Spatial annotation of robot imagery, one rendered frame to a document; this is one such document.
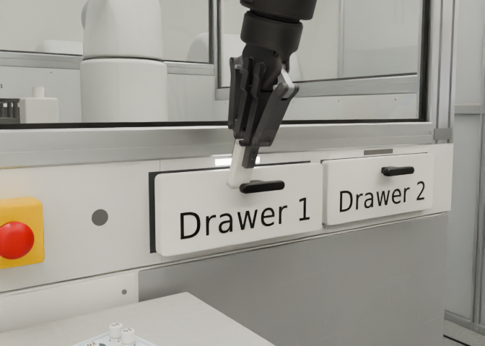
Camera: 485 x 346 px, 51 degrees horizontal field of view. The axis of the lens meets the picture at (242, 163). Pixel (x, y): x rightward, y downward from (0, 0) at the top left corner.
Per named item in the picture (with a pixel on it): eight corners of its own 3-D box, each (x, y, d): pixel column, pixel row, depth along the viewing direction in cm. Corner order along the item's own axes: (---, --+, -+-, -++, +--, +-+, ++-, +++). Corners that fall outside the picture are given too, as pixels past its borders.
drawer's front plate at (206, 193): (322, 229, 84) (323, 162, 83) (161, 257, 68) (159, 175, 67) (315, 227, 86) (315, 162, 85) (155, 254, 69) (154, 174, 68)
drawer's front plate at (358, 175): (432, 207, 103) (434, 153, 102) (327, 225, 87) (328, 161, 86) (425, 206, 105) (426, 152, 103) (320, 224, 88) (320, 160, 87)
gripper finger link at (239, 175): (256, 140, 70) (259, 142, 70) (246, 185, 73) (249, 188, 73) (238, 141, 69) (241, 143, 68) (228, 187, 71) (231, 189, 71)
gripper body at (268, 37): (232, 4, 64) (218, 76, 68) (270, 19, 58) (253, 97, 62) (278, 11, 68) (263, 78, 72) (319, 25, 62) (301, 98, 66)
